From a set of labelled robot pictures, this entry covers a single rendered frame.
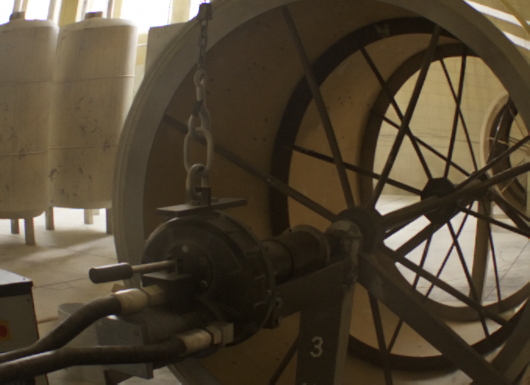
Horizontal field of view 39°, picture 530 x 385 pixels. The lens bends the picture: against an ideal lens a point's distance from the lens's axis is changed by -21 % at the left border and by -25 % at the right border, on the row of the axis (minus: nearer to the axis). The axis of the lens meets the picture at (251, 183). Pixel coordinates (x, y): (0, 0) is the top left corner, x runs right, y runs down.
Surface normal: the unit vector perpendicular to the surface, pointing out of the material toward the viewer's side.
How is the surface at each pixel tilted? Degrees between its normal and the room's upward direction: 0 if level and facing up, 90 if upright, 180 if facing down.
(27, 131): 90
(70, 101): 90
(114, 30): 90
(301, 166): 96
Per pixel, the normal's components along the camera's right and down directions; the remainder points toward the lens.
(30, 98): 0.74, 0.06
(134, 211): -0.48, 0.07
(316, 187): 0.88, 0.01
